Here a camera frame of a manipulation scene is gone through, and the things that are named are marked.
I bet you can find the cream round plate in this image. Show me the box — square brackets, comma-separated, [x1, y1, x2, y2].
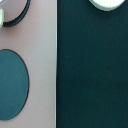
[89, 0, 125, 11]

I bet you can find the pink toy stove top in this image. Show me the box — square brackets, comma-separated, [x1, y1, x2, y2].
[0, 0, 57, 128]

